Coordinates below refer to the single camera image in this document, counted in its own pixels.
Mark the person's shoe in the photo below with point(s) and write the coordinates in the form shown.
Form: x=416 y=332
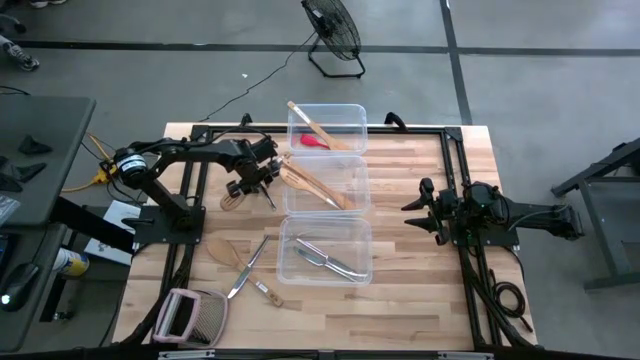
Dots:
x=47 y=3
x=20 y=57

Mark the white paper booklet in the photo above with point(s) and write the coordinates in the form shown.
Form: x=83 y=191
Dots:
x=107 y=251

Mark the clear plastic bag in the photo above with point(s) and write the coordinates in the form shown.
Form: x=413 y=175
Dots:
x=7 y=207

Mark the black table clamp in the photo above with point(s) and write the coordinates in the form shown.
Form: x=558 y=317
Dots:
x=245 y=121
x=395 y=120

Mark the yellow power plug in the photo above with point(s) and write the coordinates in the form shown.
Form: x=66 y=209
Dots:
x=107 y=172

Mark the clear plastic storage bin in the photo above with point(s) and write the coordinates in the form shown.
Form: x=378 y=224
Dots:
x=360 y=170
x=360 y=235
x=350 y=120

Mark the dark grey desk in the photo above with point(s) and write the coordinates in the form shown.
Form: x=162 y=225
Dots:
x=30 y=332

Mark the black computer mouse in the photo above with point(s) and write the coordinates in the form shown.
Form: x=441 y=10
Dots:
x=20 y=285

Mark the black metal stand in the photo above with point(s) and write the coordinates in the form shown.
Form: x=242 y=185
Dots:
x=600 y=215

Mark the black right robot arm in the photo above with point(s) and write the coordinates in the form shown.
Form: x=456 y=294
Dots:
x=540 y=220

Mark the white and yellow can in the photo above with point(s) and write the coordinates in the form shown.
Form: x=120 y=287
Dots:
x=72 y=263

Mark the black aluminium table frame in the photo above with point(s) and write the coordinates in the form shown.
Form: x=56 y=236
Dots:
x=410 y=131

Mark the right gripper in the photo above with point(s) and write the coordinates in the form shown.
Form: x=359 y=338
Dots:
x=441 y=215

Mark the spare black gripper finger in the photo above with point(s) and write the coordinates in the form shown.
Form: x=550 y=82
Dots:
x=7 y=184
x=32 y=146
x=27 y=171

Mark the silver metal bracket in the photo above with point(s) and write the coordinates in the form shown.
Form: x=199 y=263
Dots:
x=187 y=354
x=465 y=355

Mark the stainless steel table knife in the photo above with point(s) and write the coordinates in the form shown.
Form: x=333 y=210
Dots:
x=307 y=256
x=245 y=272
x=269 y=199
x=312 y=247

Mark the grey side table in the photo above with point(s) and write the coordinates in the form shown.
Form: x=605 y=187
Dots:
x=50 y=120

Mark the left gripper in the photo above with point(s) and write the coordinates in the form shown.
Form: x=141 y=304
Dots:
x=262 y=172

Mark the black floor fan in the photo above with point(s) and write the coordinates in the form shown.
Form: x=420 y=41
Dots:
x=332 y=25

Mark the black diagonal desk bar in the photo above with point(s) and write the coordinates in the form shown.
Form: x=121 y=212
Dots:
x=90 y=225

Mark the red silicone spatula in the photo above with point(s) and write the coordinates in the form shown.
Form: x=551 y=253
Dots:
x=311 y=141

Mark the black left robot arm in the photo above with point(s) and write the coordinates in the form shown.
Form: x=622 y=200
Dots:
x=190 y=150

